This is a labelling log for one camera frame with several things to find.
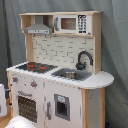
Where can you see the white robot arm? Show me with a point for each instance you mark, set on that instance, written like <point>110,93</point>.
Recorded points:
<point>16,122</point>

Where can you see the wooden toy kitchen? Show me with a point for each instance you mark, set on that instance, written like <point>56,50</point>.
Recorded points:
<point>61,50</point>

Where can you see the grey toy sink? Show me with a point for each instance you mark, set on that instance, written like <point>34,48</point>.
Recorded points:
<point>72,74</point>

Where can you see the black toy faucet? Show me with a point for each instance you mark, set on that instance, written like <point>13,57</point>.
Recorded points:
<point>80,65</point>

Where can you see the black toy stovetop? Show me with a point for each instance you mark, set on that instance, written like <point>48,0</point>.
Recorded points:
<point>36,67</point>

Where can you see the right red stove knob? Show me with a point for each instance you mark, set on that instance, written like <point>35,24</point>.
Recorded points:
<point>33,84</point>

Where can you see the red stove knob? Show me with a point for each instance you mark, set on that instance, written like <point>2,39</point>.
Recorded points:
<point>15,79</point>
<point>33,84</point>

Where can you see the white fridge door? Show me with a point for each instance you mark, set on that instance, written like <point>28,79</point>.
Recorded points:
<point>63,106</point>

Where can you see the toy microwave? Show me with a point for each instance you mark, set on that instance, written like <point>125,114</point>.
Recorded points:
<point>74,24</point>

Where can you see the grey range hood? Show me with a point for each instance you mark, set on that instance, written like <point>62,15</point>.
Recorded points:
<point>38,27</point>

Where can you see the left red stove knob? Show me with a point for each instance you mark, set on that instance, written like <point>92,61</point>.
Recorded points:
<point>15,79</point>

